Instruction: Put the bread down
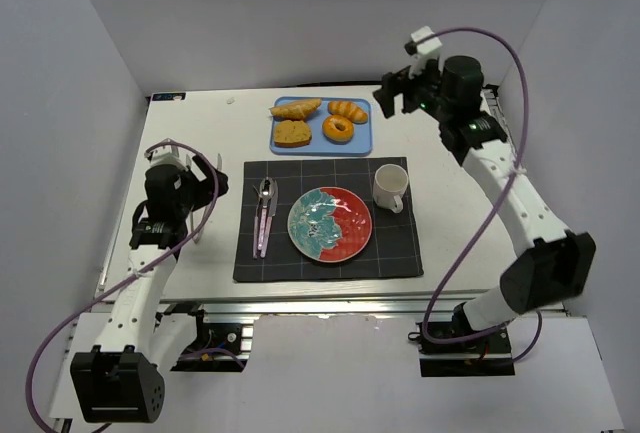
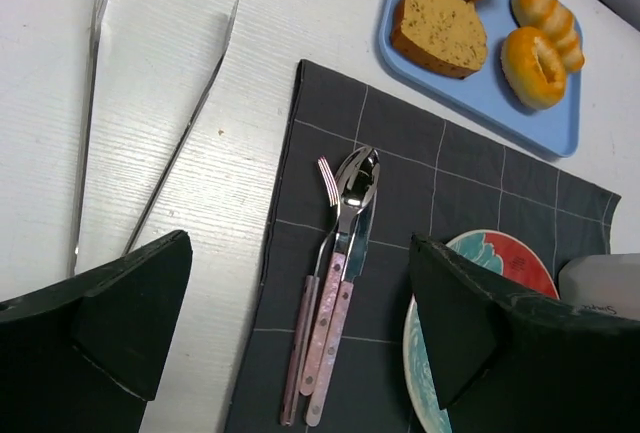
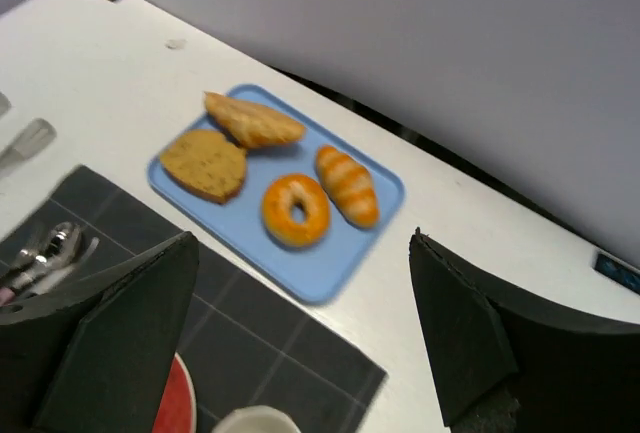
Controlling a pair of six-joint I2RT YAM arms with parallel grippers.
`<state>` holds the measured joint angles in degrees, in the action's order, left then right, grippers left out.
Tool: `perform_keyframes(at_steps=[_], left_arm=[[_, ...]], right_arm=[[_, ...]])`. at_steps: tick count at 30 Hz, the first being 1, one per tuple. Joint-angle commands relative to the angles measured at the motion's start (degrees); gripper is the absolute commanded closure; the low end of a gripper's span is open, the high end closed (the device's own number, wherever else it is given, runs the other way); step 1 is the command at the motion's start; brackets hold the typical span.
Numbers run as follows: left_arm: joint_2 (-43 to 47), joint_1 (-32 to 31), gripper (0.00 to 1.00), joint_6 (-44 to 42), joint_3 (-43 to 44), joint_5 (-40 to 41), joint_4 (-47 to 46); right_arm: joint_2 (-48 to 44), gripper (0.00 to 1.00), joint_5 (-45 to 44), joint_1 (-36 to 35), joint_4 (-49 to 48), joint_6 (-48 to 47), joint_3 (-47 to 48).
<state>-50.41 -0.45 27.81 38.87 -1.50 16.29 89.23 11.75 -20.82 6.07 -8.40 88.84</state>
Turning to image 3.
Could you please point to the red and teal plate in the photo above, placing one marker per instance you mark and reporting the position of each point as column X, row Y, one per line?
column 177, row 412

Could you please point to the pink handled fork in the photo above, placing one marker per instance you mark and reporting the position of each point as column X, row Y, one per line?
column 26, row 255

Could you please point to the white ceramic mug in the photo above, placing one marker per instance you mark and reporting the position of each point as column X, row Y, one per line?
column 256, row 419

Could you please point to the metal tongs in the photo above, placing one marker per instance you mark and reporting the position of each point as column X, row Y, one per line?
column 29, row 142

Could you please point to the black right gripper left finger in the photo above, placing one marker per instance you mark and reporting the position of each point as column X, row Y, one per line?
column 94, row 355

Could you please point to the striped croissant roll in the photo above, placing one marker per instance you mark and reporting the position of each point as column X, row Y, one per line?
column 349, row 185

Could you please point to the brown bread slice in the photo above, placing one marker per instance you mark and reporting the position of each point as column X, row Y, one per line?
column 205, row 163

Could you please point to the orange glazed bagel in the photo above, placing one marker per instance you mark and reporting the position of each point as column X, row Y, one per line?
column 295, row 211

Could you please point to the small white crumb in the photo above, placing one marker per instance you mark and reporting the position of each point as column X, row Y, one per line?
column 176, row 44

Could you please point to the long crusty bread loaf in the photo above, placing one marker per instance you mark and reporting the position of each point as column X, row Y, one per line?
column 251, row 124

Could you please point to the blue plastic tray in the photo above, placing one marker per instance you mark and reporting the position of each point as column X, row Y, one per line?
column 313, row 275

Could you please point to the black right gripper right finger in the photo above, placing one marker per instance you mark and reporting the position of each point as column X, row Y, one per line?
column 504, row 359

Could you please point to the pink handled spoon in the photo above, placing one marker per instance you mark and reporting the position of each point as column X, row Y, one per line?
column 58, row 248

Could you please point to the dark grey checked placemat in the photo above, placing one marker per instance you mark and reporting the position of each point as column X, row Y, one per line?
column 242, row 343

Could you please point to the pink handled knife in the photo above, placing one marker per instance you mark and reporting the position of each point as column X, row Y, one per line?
column 52, row 280

